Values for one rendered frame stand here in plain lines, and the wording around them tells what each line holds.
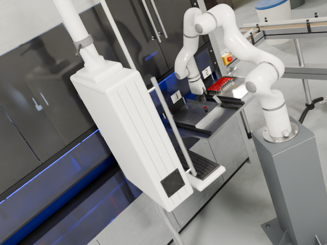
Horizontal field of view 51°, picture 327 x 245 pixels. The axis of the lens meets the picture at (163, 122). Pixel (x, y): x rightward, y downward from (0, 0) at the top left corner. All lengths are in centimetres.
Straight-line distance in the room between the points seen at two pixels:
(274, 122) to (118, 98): 84
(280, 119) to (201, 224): 128
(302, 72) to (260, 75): 165
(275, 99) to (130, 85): 74
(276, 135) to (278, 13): 348
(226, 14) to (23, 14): 100
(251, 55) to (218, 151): 121
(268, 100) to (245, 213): 122
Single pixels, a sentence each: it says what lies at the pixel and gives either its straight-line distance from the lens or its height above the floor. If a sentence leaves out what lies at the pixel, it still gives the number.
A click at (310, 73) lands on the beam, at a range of 330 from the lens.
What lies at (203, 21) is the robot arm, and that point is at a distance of 176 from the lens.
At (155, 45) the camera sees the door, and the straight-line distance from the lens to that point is 227.
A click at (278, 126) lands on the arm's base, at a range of 189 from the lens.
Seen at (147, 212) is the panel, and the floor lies 44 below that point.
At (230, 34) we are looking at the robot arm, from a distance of 178.
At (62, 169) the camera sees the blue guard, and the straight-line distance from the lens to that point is 203.
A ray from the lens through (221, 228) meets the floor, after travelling 275.
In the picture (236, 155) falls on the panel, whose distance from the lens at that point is 299.
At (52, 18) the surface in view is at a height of 184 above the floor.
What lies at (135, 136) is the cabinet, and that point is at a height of 129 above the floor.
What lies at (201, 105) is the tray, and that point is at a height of 88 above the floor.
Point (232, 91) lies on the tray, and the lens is 249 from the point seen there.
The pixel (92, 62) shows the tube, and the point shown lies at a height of 162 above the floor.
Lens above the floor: 201
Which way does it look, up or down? 27 degrees down
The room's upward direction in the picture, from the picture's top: 24 degrees counter-clockwise
